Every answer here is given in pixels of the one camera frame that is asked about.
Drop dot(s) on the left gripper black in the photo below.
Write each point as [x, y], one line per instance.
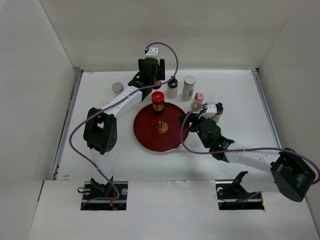
[160, 70]

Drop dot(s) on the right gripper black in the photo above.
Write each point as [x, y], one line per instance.
[194, 122]

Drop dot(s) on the black cap brown spice bottle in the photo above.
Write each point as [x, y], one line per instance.
[220, 110]

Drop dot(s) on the silver lid jar blue label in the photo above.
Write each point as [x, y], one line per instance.
[117, 88]

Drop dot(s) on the red lid chili sauce jar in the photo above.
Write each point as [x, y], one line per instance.
[158, 83]

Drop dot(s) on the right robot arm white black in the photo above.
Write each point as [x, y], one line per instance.
[286, 171]

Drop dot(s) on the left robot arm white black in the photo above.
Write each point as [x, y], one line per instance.
[100, 133]

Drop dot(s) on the black cap white powder bottle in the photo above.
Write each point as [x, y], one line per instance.
[172, 88]

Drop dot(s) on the pink cap small bottle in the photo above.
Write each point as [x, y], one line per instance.
[198, 100]

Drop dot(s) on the tall silver lid spice jar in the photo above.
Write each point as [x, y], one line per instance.
[188, 87]

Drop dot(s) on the red round tray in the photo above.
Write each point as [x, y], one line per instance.
[159, 132]

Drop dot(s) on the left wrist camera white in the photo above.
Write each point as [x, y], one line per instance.
[151, 52]

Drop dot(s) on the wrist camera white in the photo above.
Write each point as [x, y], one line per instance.
[210, 110]
[151, 52]

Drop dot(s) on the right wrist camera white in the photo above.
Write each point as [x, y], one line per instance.
[210, 110]

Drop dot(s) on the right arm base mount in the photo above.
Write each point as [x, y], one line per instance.
[231, 196]

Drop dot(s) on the aluminium table edge rail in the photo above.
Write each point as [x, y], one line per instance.
[266, 108]

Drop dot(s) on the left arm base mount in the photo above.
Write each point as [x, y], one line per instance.
[103, 197]

